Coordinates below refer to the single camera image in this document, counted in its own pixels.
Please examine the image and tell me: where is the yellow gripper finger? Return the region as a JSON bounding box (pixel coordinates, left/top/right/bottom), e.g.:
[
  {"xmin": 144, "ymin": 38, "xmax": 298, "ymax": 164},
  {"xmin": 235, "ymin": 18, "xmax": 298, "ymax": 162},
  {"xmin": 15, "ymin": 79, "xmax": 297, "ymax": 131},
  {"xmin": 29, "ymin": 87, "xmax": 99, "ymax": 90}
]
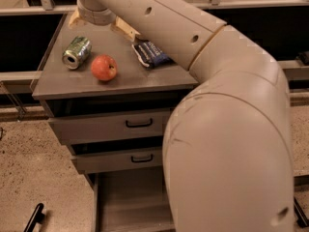
[
  {"xmin": 69, "ymin": 10, "xmax": 87, "ymax": 29},
  {"xmin": 110, "ymin": 16, "xmax": 139, "ymax": 42}
]

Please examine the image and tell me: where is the green soda can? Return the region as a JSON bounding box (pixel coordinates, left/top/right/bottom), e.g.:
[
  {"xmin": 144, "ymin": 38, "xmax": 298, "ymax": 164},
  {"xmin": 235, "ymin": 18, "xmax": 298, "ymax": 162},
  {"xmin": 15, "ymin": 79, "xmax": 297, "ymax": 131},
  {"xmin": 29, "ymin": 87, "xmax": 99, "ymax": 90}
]
[{"xmin": 62, "ymin": 36, "xmax": 92, "ymax": 70}]

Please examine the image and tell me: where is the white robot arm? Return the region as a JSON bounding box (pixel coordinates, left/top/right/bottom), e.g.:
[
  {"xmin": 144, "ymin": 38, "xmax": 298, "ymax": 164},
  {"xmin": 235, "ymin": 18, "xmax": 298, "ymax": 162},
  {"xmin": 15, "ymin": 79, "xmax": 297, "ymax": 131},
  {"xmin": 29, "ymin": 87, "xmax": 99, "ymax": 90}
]
[{"xmin": 77, "ymin": 0, "xmax": 294, "ymax": 232}]

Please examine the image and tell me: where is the grey drawer cabinet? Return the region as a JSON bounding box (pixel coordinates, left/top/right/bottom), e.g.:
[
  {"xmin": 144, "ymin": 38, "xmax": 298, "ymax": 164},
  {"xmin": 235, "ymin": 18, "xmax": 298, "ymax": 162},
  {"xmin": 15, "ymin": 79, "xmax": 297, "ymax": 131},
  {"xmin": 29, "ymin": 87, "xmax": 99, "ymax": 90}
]
[{"xmin": 31, "ymin": 10, "xmax": 201, "ymax": 232}]

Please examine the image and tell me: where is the top drawer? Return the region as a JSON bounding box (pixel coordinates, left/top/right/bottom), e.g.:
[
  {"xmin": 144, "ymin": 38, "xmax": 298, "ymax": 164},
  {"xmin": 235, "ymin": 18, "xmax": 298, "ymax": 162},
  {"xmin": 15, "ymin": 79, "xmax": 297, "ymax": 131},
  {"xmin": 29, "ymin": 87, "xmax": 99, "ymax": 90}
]
[{"xmin": 48, "ymin": 108, "xmax": 171, "ymax": 145}]

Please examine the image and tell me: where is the drawer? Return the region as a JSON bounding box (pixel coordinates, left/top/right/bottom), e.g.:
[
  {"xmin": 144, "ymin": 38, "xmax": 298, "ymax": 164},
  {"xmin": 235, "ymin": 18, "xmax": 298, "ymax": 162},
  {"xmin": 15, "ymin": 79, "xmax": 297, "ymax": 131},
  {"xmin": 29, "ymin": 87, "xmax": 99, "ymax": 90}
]
[
  {"xmin": 92, "ymin": 166, "xmax": 176, "ymax": 232},
  {"xmin": 71, "ymin": 147, "xmax": 162, "ymax": 174},
  {"xmin": 48, "ymin": 108, "xmax": 171, "ymax": 145}
]

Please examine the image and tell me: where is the middle drawer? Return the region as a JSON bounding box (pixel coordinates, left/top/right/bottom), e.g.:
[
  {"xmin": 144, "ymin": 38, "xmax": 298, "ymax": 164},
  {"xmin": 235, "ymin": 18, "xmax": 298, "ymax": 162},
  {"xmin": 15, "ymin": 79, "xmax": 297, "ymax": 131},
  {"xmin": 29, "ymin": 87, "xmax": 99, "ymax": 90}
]
[{"xmin": 71, "ymin": 147, "xmax": 162, "ymax": 174}]

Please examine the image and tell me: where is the bottom drawer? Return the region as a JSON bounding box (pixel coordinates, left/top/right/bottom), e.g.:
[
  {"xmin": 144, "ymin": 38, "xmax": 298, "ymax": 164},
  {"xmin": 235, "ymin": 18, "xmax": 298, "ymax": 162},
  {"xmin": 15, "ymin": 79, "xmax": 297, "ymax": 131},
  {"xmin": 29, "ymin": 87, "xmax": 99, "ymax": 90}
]
[{"xmin": 92, "ymin": 166, "xmax": 176, "ymax": 232}]

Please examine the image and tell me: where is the metal railing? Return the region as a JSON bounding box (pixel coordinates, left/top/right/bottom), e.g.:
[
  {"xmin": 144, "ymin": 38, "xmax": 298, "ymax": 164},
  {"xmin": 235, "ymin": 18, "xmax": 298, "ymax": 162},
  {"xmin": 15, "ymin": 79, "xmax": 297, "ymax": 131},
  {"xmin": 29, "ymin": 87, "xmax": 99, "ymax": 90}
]
[{"xmin": 0, "ymin": 0, "xmax": 309, "ymax": 121}]

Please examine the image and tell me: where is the blue chip bag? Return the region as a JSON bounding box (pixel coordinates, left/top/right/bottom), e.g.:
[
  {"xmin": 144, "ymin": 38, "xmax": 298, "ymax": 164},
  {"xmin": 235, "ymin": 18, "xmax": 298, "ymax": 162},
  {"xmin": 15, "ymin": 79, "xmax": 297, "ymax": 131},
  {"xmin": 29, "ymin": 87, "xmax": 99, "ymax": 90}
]
[{"xmin": 132, "ymin": 41, "xmax": 172, "ymax": 69}]

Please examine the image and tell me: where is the red apple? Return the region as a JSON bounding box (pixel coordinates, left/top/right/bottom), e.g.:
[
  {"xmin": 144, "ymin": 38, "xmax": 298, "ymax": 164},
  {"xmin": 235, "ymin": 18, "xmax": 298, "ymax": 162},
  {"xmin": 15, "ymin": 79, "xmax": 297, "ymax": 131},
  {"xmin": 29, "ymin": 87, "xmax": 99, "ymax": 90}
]
[{"xmin": 91, "ymin": 54, "xmax": 117, "ymax": 81}]

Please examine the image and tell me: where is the black left base leg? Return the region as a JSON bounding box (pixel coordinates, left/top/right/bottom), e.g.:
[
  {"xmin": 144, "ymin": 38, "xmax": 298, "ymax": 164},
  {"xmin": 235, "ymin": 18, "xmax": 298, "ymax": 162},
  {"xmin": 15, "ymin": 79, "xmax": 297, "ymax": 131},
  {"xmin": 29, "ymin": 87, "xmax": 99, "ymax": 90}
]
[{"xmin": 23, "ymin": 203, "xmax": 45, "ymax": 232}]

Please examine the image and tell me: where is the black base leg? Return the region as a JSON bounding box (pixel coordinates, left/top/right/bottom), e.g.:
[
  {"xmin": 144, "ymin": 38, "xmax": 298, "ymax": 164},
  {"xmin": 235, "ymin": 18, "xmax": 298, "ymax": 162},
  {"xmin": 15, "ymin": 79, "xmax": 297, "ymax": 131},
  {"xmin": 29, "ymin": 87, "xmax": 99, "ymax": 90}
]
[
  {"xmin": 294, "ymin": 198, "xmax": 309, "ymax": 228},
  {"xmin": 23, "ymin": 203, "xmax": 45, "ymax": 232}
]

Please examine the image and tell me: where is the black right base leg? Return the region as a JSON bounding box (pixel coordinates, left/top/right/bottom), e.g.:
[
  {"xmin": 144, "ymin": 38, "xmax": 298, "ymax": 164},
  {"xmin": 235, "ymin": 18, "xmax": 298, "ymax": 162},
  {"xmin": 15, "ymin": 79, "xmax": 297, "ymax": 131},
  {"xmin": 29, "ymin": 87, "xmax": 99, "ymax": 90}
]
[{"xmin": 294, "ymin": 198, "xmax": 309, "ymax": 228}]

